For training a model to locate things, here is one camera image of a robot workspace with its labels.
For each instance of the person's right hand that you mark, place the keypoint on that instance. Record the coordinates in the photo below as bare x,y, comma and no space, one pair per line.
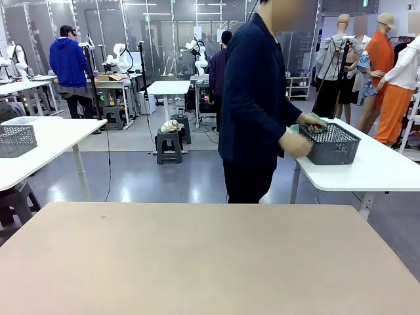
295,142

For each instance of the person's left hand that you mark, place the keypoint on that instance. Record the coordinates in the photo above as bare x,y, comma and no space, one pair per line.
310,122

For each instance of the grey lattice plastic basket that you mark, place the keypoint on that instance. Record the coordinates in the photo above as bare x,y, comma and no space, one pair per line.
16,141
331,147

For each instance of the person's left forearm navy sleeve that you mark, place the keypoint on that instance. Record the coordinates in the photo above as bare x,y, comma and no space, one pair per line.
288,110

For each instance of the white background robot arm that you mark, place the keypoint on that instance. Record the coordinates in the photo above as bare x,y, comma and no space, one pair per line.
119,59
198,55
18,59

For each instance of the wooden shoe shelf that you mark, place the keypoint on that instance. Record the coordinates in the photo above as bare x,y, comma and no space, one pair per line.
298,88

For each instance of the person in navy jacket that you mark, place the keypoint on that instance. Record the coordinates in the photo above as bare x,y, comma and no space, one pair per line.
249,98

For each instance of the mannequin in grey shirt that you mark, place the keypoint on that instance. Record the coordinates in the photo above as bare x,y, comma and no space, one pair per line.
328,55

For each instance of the figure in blue floral dress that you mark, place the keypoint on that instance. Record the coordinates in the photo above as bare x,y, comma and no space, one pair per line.
365,72

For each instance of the mannequin white top orange trousers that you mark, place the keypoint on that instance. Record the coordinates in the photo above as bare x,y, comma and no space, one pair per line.
397,108

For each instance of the mannequin orange jacket tan cap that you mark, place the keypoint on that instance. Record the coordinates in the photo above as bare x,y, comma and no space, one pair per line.
382,59

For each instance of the computer case coloured lights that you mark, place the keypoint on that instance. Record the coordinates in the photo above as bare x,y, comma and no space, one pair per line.
206,98

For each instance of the white metal rack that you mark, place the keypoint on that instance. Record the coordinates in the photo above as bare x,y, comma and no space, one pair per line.
410,131

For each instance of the white robot bench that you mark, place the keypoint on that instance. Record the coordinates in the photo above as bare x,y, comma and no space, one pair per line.
201,98

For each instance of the person in dark purple hoodie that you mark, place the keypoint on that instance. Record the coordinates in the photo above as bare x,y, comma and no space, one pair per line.
216,72

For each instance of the beige cloth bundle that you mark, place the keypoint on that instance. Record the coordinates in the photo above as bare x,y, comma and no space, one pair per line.
170,126

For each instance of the white standing desk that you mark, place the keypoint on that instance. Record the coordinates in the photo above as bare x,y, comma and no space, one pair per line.
169,87

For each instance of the white box cabinet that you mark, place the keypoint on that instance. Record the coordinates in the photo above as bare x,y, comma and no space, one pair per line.
146,103

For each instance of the white metal workbench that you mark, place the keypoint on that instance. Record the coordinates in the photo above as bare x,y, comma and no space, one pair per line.
115,95

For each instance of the open cardboard box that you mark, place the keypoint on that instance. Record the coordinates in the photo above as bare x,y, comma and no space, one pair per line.
111,77

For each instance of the person in blue hoodie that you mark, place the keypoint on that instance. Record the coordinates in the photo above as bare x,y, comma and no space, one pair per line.
67,62

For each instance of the long white work table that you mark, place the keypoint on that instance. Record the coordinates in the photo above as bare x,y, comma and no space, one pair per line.
23,86

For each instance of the black camera stand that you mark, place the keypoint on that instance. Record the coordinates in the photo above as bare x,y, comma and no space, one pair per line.
142,65

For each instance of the black tripod with white camera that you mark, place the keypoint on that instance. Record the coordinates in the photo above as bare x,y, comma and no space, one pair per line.
92,82

